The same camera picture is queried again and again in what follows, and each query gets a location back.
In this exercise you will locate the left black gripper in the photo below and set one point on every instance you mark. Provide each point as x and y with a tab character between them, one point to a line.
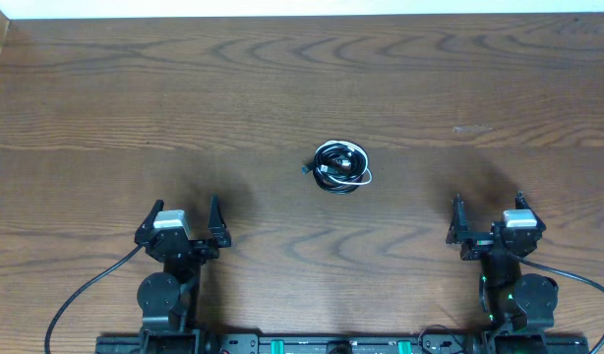
218	231

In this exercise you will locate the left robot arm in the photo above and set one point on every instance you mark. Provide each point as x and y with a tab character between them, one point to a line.
168	299

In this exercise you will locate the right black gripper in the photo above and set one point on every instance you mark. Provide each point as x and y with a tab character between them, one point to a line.
458	231

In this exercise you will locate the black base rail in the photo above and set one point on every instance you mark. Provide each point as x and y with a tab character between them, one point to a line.
246	343

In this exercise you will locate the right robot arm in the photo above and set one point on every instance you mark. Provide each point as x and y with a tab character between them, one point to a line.
520	305

